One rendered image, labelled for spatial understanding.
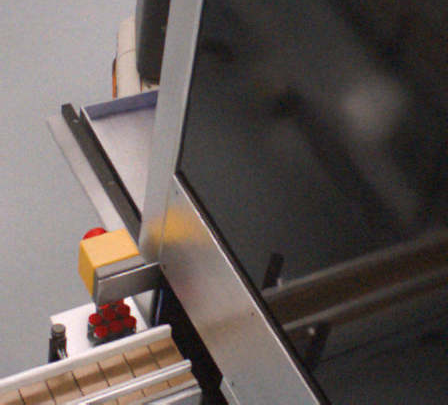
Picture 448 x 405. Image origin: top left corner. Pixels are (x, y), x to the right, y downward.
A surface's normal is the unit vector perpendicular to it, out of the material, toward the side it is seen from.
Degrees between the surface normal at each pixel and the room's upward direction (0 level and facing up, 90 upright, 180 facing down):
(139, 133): 0
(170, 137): 90
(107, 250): 0
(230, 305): 90
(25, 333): 0
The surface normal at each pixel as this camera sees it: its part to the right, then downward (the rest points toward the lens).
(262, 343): -0.88, 0.26
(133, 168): 0.14, -0.68
